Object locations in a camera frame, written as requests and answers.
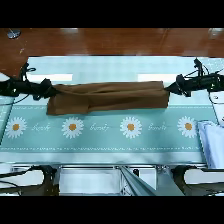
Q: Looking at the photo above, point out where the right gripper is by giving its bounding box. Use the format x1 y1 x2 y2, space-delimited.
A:
175 73 194 98

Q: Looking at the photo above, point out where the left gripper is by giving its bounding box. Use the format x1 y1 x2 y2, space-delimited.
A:
31 78 54 101

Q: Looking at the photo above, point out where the brown garment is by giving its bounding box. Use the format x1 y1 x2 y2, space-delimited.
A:
45 80 171 117

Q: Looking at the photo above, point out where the light blue garment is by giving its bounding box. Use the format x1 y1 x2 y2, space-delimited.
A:
197 120 224 170

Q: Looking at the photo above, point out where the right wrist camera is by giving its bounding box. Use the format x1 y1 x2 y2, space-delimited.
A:
193 57 205 77

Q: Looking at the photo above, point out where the black cable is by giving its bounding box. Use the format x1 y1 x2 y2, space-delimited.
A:
0 93 32 107

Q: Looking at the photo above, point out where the silver frame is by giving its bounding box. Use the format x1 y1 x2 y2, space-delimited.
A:
0 162 210 197

